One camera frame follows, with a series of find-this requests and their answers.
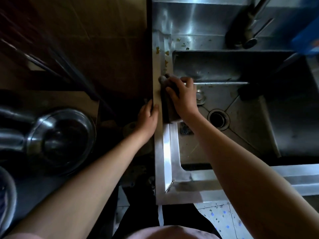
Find person's right forearm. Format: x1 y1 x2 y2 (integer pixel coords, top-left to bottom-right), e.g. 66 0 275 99
184 113 319 239

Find black steel wool scourer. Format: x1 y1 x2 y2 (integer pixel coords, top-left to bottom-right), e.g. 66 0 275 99
180 121 194 135

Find blue dish soap bottle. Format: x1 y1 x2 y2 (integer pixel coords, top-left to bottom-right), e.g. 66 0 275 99
291 21 319 55

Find black rectangular sponge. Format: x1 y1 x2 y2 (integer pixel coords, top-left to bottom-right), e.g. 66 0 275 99
238 83 262 101

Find person's right hand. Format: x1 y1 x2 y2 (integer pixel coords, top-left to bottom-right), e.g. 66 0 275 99
165 76 200 122

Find metal sink stopper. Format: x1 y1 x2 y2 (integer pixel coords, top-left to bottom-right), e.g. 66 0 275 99
195 89 207 106

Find person's left hand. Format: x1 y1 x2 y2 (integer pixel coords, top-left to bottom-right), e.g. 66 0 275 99
133 99 160 145

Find small shiny metal bowl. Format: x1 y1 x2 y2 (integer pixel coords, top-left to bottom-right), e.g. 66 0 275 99
26 109 97 176

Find person's dark trousers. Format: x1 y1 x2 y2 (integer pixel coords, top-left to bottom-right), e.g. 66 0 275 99
112 186 222 239

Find person's left forearm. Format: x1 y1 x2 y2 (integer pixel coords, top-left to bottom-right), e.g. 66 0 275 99
5 133 153 239

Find person's pink shirt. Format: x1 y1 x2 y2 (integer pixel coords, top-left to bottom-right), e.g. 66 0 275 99
127 225 221 239

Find curved steel faucet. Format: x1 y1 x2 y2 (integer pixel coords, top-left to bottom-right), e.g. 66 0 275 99
225 0 274 49

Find stainless steel double sink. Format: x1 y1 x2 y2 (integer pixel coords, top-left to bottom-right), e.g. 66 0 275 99
151 0 319 206

